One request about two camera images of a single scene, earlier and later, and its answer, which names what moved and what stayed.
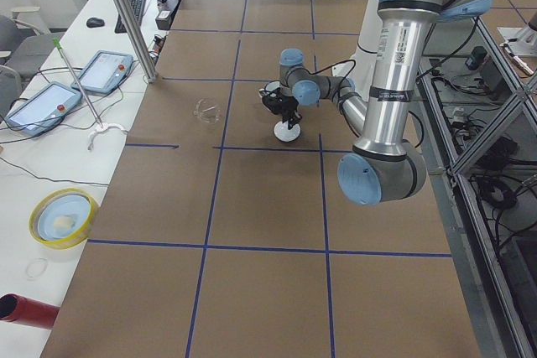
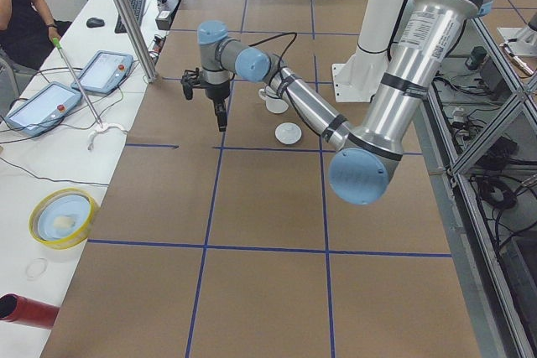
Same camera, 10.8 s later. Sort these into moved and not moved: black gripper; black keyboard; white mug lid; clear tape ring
Moved: black gripper
Not moved: white mug lid; black keyboard; clear tape ring
